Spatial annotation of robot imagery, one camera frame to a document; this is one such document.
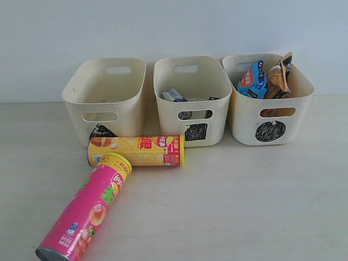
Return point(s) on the cream plastic bin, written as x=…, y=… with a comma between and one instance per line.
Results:
x=107, y=92
x=196, y=79
x=256, y=122

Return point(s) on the blue instant noodle packet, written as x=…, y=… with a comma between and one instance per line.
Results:
x=254, y=83

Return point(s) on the pink chips can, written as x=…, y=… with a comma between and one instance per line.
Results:
x=75, y=228

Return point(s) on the orange instant noodle packet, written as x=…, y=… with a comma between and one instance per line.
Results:
x=276, y=85

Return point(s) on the right cream plastic bin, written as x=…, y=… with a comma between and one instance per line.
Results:
x=256, y=122

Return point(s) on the blue white milk carton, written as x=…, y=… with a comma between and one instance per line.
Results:
x=172, y=95

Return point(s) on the left cream plastic bin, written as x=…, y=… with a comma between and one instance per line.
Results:
x=107, y=92

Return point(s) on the purple juice carton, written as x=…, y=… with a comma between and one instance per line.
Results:
x=209, y=112

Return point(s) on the yellow chips can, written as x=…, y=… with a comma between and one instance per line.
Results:
x=139, y=150

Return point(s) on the middle cream plastic bin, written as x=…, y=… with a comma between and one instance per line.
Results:
x=196, y=79

